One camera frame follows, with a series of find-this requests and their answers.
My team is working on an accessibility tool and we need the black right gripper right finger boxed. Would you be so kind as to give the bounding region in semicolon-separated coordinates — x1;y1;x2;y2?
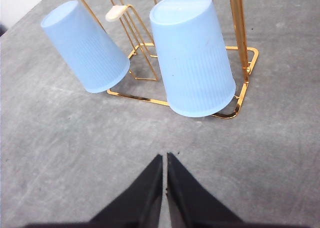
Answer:
166;152;244;228

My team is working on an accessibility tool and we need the gold wire cup rack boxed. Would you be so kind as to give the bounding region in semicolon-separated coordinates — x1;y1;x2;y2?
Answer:
76;0;259;119

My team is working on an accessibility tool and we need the blue plastic cup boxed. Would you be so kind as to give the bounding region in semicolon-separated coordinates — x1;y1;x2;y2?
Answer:
149;0;237;118
41;0;131;93

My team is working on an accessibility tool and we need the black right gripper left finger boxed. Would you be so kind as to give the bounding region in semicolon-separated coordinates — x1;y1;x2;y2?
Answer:
88;154;163;228

